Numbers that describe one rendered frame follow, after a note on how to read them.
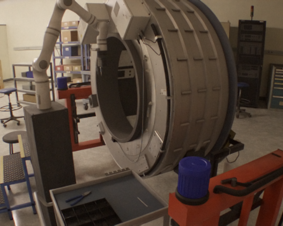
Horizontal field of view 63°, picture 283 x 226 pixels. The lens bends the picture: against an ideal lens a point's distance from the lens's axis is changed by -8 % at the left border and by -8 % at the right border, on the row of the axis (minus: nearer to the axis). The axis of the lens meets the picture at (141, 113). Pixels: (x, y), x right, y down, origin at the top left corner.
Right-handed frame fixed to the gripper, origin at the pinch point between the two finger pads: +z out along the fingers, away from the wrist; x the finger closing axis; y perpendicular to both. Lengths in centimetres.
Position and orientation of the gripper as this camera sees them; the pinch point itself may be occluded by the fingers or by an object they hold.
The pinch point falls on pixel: (99, 75)
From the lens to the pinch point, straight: 181.5
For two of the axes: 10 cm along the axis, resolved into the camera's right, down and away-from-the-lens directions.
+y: 7.9, -1.8, 5.9
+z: 0.0, 9.5, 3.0
